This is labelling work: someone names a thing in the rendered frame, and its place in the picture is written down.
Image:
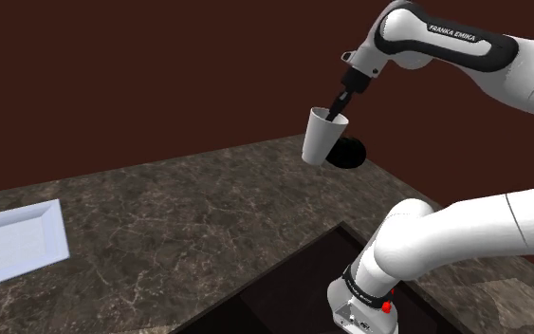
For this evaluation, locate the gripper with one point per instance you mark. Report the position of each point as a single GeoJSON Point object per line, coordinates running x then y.
{"type": "Point", "coordinates": [355, 80]}

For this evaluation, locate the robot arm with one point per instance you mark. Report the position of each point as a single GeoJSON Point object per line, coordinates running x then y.
{"type": "Point", "coordinates": [451, 236]}

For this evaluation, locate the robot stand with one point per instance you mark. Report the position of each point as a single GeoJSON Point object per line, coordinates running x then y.
{"type": "Point", "coordinates": [294, 287]}

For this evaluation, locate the white cup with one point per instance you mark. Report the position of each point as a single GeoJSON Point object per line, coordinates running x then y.
{"type": "Point", "coordinates": [319, 139]}

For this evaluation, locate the white rectangular tray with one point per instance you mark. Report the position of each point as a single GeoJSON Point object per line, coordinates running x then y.
{"type": "Point", "coordinates": [12, 243]}

